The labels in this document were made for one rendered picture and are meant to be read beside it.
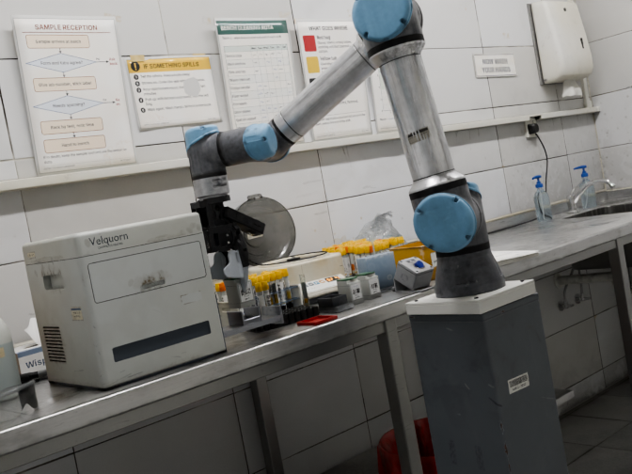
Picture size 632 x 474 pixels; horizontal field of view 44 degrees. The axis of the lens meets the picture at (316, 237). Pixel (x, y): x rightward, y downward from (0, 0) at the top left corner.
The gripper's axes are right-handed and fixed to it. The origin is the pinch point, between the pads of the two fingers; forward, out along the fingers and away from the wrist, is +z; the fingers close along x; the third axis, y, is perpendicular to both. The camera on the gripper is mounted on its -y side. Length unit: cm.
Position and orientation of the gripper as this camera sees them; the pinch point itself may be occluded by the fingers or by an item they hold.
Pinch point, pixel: (238, 285)
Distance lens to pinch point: 175.3
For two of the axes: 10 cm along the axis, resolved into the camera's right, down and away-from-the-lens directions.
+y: -7.4, 1.7, -6.5
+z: 1.8, 9.8, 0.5
